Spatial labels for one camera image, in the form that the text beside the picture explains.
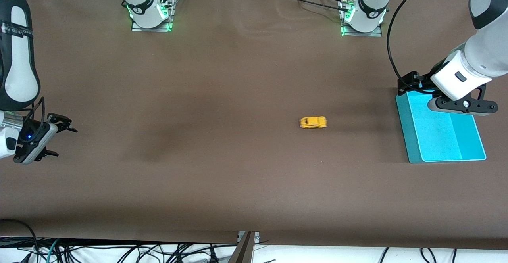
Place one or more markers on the dark metal beam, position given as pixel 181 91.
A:
pixel 242 253

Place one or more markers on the teal plastic storage bin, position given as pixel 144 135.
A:
pixel 436 136

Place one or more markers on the brown table cover sheet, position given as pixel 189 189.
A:
pixel 254 175

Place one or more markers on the yellow beetle toy car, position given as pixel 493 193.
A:
pixel 313 122

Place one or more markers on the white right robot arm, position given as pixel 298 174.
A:
pixel 20 76

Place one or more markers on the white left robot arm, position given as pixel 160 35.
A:
pixel 484 52

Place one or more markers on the silver corner bracket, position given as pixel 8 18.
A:
pixel 256 236

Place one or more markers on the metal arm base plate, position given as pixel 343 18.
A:
pixel 151 28
pixel 361 33

